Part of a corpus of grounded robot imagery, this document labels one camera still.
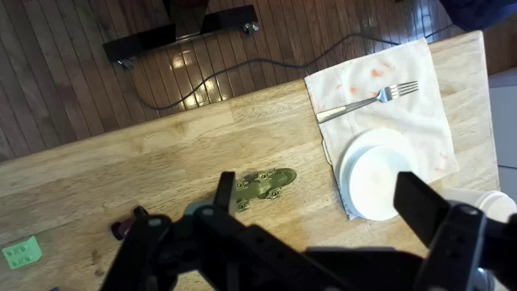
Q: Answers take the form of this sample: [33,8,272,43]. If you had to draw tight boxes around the white plate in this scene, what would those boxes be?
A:
[336,129,417,221]

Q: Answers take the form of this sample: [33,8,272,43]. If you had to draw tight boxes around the black camera stand base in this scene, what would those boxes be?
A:
[104,0,259,66]

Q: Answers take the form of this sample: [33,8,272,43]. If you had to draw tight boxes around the silver fork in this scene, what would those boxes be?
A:
[317,81,419,123]

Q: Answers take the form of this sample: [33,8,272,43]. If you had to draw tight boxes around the white paper cup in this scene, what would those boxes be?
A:
[441,189,517,223]

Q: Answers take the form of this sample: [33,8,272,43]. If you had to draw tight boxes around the stained white cloth napkin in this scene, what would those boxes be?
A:
[306,39,459,218]

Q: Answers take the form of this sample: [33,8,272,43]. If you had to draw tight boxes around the green dinosaur toy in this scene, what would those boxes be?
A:
[235,168,298,212]

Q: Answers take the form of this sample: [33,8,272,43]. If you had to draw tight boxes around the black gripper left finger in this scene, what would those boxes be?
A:
[214,171,236,212]

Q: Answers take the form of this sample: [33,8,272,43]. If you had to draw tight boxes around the black floor cable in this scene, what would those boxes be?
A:
[126,22,454,111]

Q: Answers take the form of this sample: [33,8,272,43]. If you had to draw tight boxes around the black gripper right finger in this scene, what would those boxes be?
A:
[395,171,450,246]

